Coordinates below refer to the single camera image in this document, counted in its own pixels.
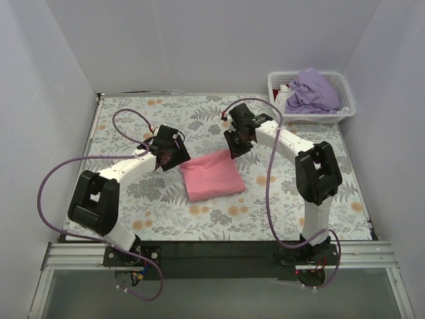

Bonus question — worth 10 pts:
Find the purple cable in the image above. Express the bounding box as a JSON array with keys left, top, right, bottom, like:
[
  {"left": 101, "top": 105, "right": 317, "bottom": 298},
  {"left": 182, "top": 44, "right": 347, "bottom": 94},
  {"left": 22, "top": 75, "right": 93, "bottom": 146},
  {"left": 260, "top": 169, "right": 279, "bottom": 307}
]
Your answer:
[
  {"left": 37, "top": 108, "right": 165, "bottom": 302},
  {"left": 220, "top": 96, "right": 341, "bottom": 290}
]

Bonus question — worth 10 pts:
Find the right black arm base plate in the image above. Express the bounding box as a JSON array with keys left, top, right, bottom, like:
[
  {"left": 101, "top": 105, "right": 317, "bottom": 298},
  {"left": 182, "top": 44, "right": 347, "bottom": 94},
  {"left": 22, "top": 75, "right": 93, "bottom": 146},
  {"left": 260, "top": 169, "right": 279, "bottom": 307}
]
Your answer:
[{"left": 273, "top": 244, "right": 339, "bottom": 266}]

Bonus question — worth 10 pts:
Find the dark red garment in basket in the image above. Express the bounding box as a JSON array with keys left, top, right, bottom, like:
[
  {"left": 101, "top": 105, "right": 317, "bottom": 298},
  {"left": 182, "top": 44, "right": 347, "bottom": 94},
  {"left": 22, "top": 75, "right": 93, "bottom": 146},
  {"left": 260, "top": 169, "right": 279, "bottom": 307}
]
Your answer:
[{"left": 272, "top": 89, "right": 280, "bottom": 100}]

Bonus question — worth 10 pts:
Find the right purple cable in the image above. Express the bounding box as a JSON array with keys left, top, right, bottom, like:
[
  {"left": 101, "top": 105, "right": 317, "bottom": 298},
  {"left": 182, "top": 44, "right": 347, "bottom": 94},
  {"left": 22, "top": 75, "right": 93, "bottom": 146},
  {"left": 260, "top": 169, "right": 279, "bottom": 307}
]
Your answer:
[{"left": 220, "top": 96, "right": 341, "bottom": 290}]

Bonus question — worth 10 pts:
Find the purple t shirt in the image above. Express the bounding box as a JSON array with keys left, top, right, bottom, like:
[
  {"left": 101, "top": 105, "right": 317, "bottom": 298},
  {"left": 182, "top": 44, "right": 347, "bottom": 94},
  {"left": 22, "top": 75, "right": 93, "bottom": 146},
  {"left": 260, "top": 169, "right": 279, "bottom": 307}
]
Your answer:
[{"left": 286, "top": 68, "right": 341, "bottom": 115}]

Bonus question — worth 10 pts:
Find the white plastic laundry basket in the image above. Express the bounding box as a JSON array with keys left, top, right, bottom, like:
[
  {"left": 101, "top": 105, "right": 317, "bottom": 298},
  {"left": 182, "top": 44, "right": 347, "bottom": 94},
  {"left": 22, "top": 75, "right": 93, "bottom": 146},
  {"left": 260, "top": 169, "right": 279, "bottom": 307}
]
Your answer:
[{"left": 267, "top": 71, "right": 356, "bottom": 124}]

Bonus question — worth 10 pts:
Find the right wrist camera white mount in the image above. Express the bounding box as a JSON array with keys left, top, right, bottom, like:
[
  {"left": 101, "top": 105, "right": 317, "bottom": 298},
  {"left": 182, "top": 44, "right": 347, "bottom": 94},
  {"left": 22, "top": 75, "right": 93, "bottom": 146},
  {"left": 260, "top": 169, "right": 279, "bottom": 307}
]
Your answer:
[{"left": 220, "top": 111, "right": 235, "bottom": 131}]

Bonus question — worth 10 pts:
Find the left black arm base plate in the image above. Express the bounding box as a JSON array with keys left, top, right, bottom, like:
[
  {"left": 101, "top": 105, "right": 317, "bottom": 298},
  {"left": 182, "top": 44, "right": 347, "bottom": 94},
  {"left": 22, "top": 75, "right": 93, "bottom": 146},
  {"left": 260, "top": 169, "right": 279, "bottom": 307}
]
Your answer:
[{"left": 102, "top": 245, "right": 162, "bottom": 266}]

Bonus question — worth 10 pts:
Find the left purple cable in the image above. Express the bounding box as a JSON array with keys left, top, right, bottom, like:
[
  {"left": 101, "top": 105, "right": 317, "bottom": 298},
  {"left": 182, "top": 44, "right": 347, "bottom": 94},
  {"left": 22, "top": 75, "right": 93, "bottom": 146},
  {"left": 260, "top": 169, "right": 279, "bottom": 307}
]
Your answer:
[{"left": 37, "top": 108, "right": 165, "bottom": 302}]

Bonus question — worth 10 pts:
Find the white garment in basket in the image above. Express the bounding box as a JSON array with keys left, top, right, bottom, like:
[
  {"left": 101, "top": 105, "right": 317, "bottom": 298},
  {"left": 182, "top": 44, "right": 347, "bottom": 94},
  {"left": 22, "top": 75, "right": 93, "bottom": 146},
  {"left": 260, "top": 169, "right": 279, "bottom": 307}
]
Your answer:
[{"left": 274, "top": 84, "right": 293, "bottom": 113}]

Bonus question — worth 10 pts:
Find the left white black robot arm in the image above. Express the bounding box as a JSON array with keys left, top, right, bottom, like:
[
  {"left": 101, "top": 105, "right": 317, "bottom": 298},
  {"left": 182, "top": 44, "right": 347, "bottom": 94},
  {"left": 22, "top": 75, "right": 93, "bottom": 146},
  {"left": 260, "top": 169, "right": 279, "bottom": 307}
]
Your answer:
[{"left": 68, "top": 125, "right": 190, "bottom": 255}]

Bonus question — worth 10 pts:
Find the aluminium frame rail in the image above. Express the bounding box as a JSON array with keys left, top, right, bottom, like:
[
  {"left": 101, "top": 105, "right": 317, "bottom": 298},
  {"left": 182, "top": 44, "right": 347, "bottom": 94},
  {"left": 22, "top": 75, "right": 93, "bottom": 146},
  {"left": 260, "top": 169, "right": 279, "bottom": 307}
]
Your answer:
[{"left": 28, "top": 241, "right": 414, "bottom": 318}]

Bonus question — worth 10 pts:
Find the pink t shirt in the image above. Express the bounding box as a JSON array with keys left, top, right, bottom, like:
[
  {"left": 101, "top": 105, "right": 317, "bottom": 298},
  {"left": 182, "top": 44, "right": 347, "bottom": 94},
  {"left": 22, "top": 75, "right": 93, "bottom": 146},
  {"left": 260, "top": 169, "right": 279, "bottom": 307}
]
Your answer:
[{"left": 180, "top": 150, "right": 246, "bottom": 202}]

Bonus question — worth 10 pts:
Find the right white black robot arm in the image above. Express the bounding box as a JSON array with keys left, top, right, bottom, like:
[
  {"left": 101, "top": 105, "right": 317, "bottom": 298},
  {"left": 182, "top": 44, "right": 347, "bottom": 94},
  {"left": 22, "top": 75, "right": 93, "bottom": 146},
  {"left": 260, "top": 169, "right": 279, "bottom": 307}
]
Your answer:
[{"left": 221, "top": 98, "right": 343, "bottom": 265}]

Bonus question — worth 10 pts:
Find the floral table mat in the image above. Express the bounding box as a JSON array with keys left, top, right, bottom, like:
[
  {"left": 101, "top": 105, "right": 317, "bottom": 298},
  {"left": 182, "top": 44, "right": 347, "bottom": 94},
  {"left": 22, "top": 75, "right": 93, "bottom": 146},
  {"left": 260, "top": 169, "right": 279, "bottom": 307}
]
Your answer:
[{"left": 84, "top": 95, "right": 372, "bottom": 241}]

